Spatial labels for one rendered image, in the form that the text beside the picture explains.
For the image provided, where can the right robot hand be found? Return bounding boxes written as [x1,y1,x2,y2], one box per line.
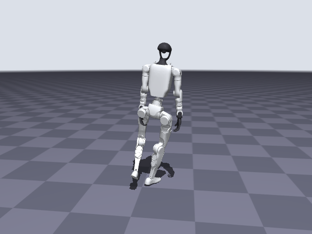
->
[173,112,182,132]

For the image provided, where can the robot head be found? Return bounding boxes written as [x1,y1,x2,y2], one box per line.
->
[156,42,172,65]

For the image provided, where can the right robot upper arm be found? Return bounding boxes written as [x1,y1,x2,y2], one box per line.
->
[172,67,182,97]

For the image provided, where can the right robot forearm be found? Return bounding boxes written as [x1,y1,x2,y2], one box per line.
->
[175,90,183,116]

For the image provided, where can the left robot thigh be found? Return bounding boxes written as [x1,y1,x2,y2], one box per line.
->
[137,106,149,146]

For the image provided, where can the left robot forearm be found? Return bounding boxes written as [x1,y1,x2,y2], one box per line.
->
[139,90,147,107]

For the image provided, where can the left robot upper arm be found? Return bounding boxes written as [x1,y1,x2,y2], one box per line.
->
[141,64,150,92]

